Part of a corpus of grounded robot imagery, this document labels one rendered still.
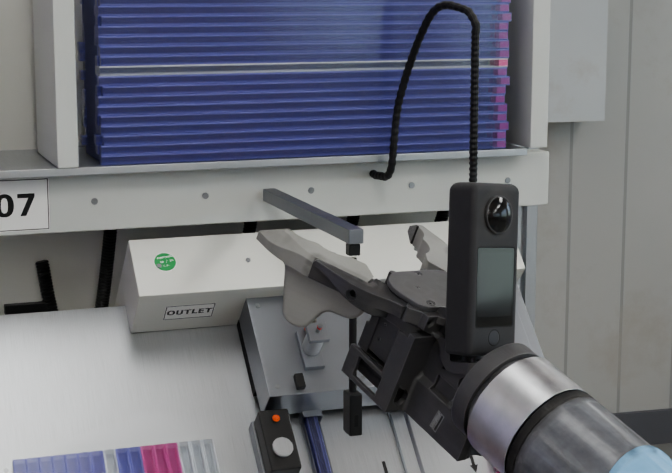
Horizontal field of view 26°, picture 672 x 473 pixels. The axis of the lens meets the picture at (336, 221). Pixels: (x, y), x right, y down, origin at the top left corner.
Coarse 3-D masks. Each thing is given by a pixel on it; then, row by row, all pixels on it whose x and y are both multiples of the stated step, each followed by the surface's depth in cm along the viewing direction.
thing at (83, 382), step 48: (0, 336) 168; (48, 336) 169; (96, 336) 171; (144, 336) 172; (192, 336) 174; (0, 384) 164; (48, 384) 166; (96, 384) 167; (144, 384) 168; (192, 384) 170; (240, 384) 172; (0, 432) 161; (48, 432) 162; (96, 432) 163; (144, 432) 165; (192, 432) 166; (240, 432) 168; (336, 432) 171; (384, 432) 172
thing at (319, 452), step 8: (312, 424) 169; (312, 432) 169; (320, 432) 169; (312, 440) 168; (320, 440) 168; (312, 448) 168; (320, 448) 168; (320, 456) 167; (320, 464) 166; (328, 464) 167; (320, 472) 166; (328, 472) 166
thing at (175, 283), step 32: (416, 224) 182; (448, 224) 183; (128, 256) 171; (160, 256) 170; (192, 256) 171; (224, 256) 172; (256, 256) 173; (352, 256) 177; (384, 256) 178; (128, 288) 172; (160, 288) 167; (192, 288) 168; (224, 288) 169; (256, 288) 171; (128, 320) 173; (160, 320) 171; (192, 320) 173; (224, 320) 175
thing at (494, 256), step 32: (480, 192) 95; (512, 192) 97; (480, 224) 95; (512, 224) 97; (448, 256) 96; (480, 256) 95; (512, 256) 97; (448, 288) 96; (480, 288) 95; (512, 288) 97; (448, 320) 96; (480, 320) 95; (512, 320) 97; (448, 352) 96; (480, 352) 95
